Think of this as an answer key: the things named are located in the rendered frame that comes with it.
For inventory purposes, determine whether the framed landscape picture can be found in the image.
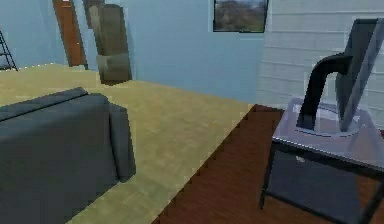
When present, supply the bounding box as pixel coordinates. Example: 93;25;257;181
212;0;270;34

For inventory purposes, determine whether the dark grey sofa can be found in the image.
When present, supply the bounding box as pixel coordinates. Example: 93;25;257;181
0;87;137;224

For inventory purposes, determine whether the black glass-top television stand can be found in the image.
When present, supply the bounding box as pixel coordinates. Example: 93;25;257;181
259;96;384;224

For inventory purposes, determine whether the brown wooden room door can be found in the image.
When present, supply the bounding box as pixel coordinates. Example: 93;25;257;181
52;0;89;70

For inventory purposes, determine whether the black television set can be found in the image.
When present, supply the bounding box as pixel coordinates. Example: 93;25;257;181
295;17;384;133

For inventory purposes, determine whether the black metal shelf rack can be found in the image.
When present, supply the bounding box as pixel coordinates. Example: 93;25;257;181
0;30;19;72

